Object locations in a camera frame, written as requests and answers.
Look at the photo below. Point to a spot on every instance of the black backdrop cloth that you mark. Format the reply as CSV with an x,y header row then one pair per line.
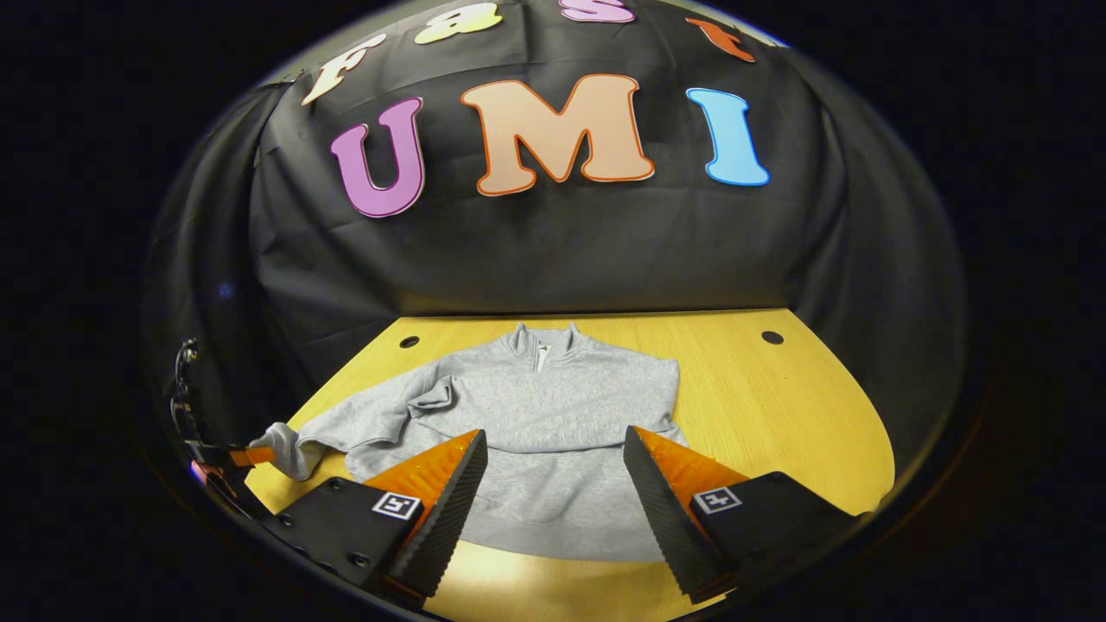
x,y
562,250

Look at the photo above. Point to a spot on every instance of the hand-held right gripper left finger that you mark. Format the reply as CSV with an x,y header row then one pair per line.
x,y
449,518

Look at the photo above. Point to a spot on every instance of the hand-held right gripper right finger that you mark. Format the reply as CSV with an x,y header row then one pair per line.
x,y
665,518

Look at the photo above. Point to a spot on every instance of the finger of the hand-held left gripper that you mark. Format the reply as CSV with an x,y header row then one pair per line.
x,y
255,455

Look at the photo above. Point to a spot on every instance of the grey sweatshirt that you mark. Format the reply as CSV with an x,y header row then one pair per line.
x,y
553,406

